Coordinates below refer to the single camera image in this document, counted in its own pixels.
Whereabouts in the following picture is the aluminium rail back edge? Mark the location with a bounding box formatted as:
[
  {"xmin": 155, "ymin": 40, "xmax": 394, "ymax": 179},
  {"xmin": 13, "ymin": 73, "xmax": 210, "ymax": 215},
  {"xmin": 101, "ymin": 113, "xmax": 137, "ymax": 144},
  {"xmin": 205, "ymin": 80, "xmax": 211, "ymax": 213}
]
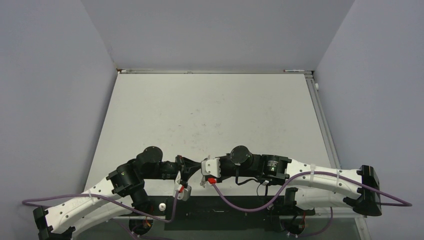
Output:
[{"xmin": 117, "ymin": 69, "xmax": 313, "ymax": 75}]

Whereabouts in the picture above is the aluminium rail edge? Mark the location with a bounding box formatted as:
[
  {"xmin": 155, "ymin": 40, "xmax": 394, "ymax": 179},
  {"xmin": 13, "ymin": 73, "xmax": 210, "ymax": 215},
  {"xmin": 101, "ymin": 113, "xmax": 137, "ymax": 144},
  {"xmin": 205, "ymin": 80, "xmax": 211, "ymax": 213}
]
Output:
[
  {"xmin": 304, "ymin": 71, "xmax": 341, "ymax": 169},
  {"xmin": 117, "ymin": 69, "xmax": 313, "ymax": 75}
]

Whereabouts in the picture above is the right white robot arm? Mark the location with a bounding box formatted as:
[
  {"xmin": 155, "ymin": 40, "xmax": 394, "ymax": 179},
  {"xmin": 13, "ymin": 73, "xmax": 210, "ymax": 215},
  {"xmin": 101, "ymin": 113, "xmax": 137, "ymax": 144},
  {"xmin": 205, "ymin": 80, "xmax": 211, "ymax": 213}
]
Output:
[{"xmin": 206, "ymin": 145, "xmax": 382, "ymax": 217}]

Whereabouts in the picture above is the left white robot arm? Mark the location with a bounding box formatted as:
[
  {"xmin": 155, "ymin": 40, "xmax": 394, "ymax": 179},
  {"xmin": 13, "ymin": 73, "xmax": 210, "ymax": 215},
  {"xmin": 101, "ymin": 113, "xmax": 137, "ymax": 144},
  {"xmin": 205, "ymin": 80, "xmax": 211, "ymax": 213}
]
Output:
[{"xmin": 33, "ymin": 146, "xmax": 204, "ymax": 240}]

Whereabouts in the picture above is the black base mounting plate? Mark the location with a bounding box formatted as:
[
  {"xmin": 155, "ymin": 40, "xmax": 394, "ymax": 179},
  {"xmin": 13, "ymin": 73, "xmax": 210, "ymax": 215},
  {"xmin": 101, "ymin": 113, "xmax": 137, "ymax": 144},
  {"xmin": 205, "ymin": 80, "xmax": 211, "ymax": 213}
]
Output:
[{"xmin": 131, "ymin": 195, "xmax": 303, "ymax": 231}]

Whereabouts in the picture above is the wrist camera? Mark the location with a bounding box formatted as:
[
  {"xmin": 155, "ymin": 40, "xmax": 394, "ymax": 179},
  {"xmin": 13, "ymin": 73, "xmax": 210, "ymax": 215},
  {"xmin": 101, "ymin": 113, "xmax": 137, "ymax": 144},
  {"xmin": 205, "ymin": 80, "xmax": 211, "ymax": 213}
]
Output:
[
  {"xmin": 174, "ymin": 171, "xmax": 192, "ymax": 201},
  {"xmin": 200, "ymin": 157, "xmax": 221, "ymax": 178}
]

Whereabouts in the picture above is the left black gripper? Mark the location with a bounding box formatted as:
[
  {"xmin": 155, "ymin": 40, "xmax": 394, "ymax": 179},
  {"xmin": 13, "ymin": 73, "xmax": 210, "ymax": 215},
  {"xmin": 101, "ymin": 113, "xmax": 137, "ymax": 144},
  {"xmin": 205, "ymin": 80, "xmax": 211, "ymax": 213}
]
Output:
[{"xmin": 143, "ymin": 154, "xmax": 203, "ymax": 184}]

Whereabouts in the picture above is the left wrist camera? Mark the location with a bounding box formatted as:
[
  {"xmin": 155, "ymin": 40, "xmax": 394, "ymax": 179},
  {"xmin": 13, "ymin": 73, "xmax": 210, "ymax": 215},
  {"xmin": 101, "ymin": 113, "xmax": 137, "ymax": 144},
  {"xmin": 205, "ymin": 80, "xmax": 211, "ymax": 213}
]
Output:
[{"xmin": 174, "ymin": 171, "xmax": 192, "ymax": 201}]

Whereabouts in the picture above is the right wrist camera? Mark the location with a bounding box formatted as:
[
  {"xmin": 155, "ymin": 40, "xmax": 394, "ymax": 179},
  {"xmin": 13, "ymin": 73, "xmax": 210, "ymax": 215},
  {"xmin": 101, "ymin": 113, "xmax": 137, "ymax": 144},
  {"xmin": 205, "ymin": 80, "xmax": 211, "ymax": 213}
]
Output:
[{"xmin": 200, "ymin": 157, "xmax": 221, "ymax": 178}]

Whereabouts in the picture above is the aluminium rail right edge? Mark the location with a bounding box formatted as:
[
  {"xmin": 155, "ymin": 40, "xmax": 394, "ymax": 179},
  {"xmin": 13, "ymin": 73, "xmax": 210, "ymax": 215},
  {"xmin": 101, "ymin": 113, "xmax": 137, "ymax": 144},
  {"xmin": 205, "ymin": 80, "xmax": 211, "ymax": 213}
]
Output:
[{"xmin": 304, "ymin": 71, "xmax": 341, "ymax": 169}]

